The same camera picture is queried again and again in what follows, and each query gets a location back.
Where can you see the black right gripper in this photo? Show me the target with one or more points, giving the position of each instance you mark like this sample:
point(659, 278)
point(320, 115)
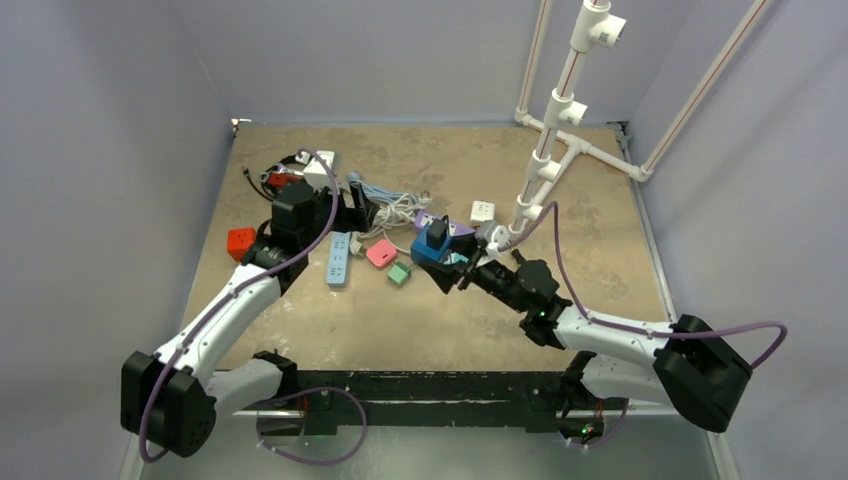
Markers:
point(470, 271)

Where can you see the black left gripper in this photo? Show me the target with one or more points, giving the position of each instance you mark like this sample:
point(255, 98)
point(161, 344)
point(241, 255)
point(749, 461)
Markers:
point(356, 218)

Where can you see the black block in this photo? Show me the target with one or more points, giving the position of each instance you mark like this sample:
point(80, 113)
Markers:
point(437, 234)

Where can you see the blue block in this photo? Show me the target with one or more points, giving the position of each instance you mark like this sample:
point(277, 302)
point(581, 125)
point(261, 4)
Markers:
point(420, 251)

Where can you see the white cube power socket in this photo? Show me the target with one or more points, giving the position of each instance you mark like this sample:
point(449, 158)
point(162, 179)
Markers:
point(481, 212)

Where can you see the green block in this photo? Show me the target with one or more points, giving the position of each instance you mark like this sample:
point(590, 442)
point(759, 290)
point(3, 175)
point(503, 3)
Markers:
point(399, 274)

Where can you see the red cube socket adapter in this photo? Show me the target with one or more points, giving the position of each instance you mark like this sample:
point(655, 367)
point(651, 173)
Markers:
point(239, 241)

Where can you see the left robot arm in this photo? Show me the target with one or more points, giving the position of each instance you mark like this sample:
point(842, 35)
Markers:
point(218, 324)

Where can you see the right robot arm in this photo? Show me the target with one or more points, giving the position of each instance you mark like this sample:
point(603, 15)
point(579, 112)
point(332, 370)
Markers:
point(684, 365)

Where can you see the teal power strip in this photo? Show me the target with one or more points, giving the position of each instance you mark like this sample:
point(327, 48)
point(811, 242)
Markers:
point(456, 258)

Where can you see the pink cube adapter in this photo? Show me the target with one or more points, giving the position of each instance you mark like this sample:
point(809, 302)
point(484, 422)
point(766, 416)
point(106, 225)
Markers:
point(382, 253)

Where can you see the light blue power strip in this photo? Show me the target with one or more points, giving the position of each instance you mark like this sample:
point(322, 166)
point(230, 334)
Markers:
point(338, 259)

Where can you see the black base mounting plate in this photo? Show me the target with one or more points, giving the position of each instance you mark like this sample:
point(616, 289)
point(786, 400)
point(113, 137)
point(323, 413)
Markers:
point(537, 402)

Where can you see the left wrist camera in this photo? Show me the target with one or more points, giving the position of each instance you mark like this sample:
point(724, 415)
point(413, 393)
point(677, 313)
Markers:
point(313, 171)

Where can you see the red handled adjustable wrench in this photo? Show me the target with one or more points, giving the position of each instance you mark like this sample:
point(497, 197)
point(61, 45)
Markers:
point(278, 176)

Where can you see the white PVC pipe frame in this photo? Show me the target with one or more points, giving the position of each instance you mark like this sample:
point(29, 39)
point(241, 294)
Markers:
point(595, 27)

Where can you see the aluminium frame rail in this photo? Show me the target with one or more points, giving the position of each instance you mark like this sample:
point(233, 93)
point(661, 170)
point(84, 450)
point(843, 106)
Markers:
point(640, 439)

